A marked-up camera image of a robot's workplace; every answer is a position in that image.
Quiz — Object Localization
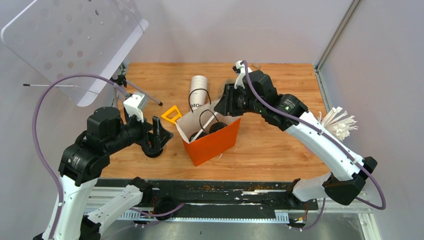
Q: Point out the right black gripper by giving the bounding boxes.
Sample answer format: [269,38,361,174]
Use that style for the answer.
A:
[214,83,264,117]

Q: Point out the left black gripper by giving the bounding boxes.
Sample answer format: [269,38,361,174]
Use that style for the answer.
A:
[106,107,175,153]

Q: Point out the black coffee cup lid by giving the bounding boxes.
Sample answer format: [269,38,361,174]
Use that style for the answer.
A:
[209,122,228,134]

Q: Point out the orange paper bag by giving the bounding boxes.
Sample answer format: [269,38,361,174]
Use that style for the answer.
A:
[176,95,241,167]

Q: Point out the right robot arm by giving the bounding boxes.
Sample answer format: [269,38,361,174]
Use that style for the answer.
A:
[214,70,378,209]

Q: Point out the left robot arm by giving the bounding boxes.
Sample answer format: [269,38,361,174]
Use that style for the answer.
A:
[36,107,174,240]

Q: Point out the yellow plastic triangle holder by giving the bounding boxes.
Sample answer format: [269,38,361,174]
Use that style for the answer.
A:
[161,105,183,125]

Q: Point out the stacked pulp cup carriers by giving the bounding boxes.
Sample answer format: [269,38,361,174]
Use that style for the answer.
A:
[219,78,234,97]

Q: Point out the stack of white paper cups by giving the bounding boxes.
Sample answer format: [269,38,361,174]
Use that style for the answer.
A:
[188,75,209,112]

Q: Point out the white tripod stand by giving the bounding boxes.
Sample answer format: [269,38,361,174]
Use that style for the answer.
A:
[108,73,163,109]

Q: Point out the pink cup of wrapped straws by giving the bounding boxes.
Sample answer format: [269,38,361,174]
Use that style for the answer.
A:
[317,106,359,142]

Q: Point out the clear perforated acrylic panel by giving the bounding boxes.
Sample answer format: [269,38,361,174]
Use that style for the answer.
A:
[0,0,149,107]

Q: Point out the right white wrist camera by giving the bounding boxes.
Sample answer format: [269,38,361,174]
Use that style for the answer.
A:
[233,60,252,89]

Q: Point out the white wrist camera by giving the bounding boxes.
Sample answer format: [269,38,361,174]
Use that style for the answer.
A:
[123,91,149,123]
[233,60,252,89]

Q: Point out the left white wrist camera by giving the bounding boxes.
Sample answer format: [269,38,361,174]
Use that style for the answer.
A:
[123,91,149,123]

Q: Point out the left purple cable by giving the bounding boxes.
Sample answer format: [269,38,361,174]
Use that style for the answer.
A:
[31,73,128,240]

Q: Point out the purple cable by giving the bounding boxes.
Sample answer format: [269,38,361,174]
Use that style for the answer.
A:
[31,73,128,240]
[241,60,387,211]

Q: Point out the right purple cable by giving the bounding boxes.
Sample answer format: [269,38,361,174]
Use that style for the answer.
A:
[241,60,387,211]

